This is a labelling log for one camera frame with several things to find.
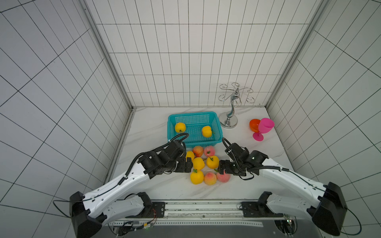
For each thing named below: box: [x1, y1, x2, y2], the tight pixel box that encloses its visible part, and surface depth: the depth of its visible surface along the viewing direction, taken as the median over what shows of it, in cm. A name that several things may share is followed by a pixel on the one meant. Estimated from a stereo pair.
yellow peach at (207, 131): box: [201, 125, 213, 138], surface depth 100 cm
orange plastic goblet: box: [249, 118, 261, 133], surface depth 105 cm
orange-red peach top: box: [192, 145, 204, 158], surface depth 91 cm
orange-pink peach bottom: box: [203, 171, 217, 186], surface depth 80 cm
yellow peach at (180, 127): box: [174, 121, 187, 133], surface depth 103 cm
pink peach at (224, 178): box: [216, 169, 231, 183], surface depth 79 cm
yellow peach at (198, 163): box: [192, 157, 205, 171], surface depth 85 cm
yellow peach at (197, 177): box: [190, 168, 204, 185], surface depth 80 cm
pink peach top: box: [203, 145, 216, 157], surface depth 90 cm
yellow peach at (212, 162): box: [206, 155, 220, 170], surface depth 85 cm
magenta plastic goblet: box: [253, 118, 275, 142], surface depth 94 cm
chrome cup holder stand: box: [218, 82, 255, 129], surface depth 95 cm
